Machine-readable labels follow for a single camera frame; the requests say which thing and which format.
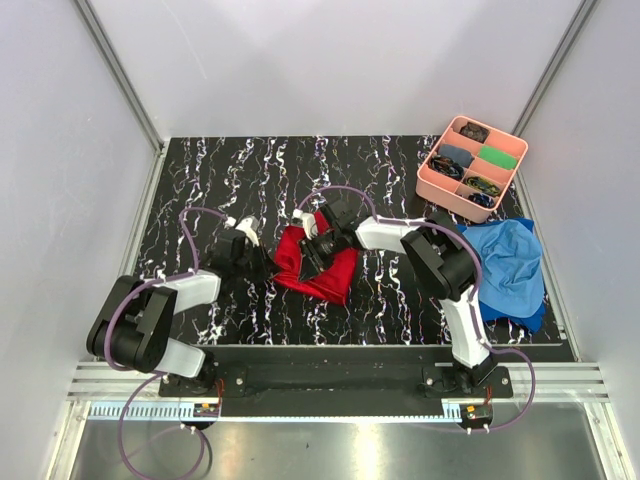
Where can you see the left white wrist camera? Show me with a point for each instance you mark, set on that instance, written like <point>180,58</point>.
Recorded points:
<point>248,225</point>

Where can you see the grey-blue cloth in tray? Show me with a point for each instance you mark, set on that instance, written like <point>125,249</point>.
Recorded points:
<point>458,155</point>

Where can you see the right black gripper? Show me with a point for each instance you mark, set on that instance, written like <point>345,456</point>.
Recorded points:
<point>312,262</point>

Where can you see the multicolour bands front compartment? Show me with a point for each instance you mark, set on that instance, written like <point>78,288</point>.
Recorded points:
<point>483,186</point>

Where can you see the multicolour bands compartment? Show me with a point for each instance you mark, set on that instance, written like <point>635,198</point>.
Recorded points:
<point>446,166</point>
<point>483,186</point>

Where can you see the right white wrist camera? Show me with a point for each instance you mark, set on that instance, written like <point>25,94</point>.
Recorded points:
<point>307,221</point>

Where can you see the dark patterned item in tray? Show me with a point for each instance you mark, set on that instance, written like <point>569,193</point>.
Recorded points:
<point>475,132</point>

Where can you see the red cloth napkin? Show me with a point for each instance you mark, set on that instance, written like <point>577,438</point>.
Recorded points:
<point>333,285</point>

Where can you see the green cloth in tray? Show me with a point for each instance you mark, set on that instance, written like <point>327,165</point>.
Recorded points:
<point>498,158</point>

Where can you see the multicolour bands left compartment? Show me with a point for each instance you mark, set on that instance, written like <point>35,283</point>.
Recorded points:
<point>446,166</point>

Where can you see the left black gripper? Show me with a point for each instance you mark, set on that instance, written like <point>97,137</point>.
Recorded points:
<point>265,267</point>

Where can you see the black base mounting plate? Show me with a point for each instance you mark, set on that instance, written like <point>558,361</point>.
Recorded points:
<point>246,371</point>

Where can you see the dark blue cloth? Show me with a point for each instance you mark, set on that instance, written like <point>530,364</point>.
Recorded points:
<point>525,322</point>

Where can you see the pink divided organizer tray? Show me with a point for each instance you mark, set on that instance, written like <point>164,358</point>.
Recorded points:
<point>454,195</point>

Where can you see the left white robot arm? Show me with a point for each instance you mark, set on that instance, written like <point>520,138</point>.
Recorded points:
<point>133,327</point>

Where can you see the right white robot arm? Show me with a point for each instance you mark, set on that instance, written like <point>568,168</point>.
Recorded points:
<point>443,262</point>

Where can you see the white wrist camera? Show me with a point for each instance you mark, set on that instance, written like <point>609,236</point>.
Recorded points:
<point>248,225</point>
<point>307,221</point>

